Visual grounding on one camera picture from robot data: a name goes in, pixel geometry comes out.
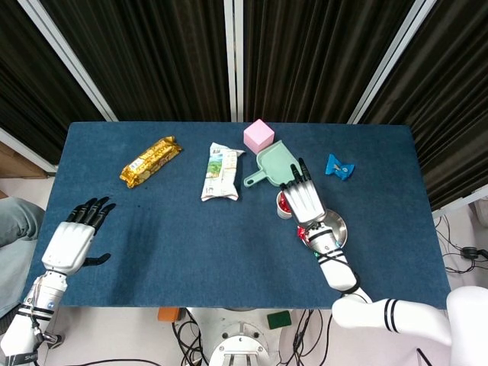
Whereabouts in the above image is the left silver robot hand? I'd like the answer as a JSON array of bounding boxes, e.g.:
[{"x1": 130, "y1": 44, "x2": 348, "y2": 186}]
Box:
[{"x1": 40, "y1": 196, "x2": 117, "y2": 277}]

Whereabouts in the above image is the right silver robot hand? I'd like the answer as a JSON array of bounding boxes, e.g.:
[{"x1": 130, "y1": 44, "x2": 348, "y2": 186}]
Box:
[{"x1": 280, "y1": 158, "x2": 327, "y2": 226}]

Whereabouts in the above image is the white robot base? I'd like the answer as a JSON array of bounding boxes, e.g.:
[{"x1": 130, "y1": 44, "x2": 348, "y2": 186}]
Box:
[{"x1": 207, "y1": 308, "x2": 281, "y2": 366}]

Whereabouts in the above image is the white paper cup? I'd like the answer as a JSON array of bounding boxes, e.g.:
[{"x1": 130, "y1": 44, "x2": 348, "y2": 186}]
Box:
[{"x1": 275, "y1": 189, "x2": 295, "y2": 220}]

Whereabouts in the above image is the metal bowl with candies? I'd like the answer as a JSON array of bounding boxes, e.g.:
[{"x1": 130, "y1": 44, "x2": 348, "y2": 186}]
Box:
[{"x1": 310, "y1": 209, "x2": 348, "y2": 249}]

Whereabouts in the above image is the blue snack wrapper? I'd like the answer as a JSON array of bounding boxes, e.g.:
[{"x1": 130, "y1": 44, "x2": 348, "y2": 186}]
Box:
[{"x1": 324, "y1": 153, "x2": 356, "y2": 181}]

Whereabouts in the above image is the green plastic dustpan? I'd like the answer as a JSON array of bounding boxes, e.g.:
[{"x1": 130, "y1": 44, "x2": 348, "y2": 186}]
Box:
[{"x1": 243, "y1": 140, "x2": 310, "y2": 188}]

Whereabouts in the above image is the bystander trouser leg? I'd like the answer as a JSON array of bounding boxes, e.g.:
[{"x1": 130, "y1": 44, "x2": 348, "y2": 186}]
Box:
[{"x1": 0, "y1": 196, "x2": 46, "y2": 317}]

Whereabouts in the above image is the pink cube box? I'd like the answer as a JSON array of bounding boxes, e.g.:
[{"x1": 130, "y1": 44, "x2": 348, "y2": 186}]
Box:
[{"x1": 242, "y1": 118, "x2": 276, "y2": 155}]

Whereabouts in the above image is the white green snack bag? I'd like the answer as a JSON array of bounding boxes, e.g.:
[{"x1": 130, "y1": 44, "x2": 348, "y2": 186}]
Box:
[{"x1": 201, "y1": 142, "x2": 246, "y2": 202}]

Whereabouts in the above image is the brown cardboard box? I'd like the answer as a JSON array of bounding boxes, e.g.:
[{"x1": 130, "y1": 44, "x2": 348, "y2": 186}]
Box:
[{"x1": 0, "y1": 140, "x2": 47, "y2": 178}]

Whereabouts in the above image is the gold biscuit packet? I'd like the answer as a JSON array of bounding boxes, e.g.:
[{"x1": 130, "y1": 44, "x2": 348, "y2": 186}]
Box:
[{"x1": 119, "y1": 136, "x2": 183, "y2": 189}]

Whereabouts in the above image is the dark green block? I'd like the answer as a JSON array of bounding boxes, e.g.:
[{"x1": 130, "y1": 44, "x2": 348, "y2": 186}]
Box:
[{"x1": 266, "y1": 310, "x2": 293, "y2": 330}]

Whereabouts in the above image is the orange block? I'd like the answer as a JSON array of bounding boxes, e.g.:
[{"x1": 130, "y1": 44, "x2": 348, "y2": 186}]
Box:
[{"x1": 158, "y1": 307, "x2": 181, "y2": 323}]

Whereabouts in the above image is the blue felt table cover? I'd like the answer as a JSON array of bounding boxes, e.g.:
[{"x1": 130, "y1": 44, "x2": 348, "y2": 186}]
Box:
[{"x1": 22, "y1": 121, "x2": 451, "y2": 310}]

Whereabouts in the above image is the dark pleated curtain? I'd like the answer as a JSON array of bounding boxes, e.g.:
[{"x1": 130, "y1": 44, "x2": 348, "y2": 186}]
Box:
[
  {"x1": 0, "y1": 0, "x2": 108, "y2": 165},
  {"x1": 242, "y1": 0, "x2": 416, "y2": 124},
  {"x1": 40, "y1": 0, "x2": 232, "y2": 123},
  {"x1": 360, "y1": 0, "x2": 488, "y2": 211}
]

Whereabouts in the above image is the black power adapter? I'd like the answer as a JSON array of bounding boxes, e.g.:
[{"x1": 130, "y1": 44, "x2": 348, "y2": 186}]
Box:
[{"x1": 461, "y1": 246, "x2": 488, "y2": 261}]

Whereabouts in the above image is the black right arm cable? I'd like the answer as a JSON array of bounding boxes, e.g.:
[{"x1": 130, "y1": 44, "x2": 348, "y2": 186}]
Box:
[{"x1": 315, "y1": 251, "x2": 362, "y2": 297}]

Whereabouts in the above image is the white frame rail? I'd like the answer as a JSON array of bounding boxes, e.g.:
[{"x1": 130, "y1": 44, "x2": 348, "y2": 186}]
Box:
[
  {"x1": 433, "y1": 189, "x2": 488, "y2": 219},
  {"x1": 0, "y1": 126, "x2": 59, "y2": 173}
]

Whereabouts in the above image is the black floor cable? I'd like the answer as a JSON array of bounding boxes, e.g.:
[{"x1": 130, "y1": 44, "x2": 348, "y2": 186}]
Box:
[
  {"x1": 434, "y1": 215, "x2": 488, "y2": 274},
  {"x1": 278, "y1": 309, "x2": 325, "y2": 366},
  {"x1": 171, "y1": 307, "x2": 210, "y2": 366}
]

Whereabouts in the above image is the white frame post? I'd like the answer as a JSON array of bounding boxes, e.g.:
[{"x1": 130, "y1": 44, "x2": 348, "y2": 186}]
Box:
[
  {"x1": 17, "y1": 0, "x2": 118, "y2": 122},
  {"x1": 347, "y1": 0, "x2": 438, "y2": 125},
  {"x1": 223, "y1": 0, "x2": 245, "y2": 123}
]

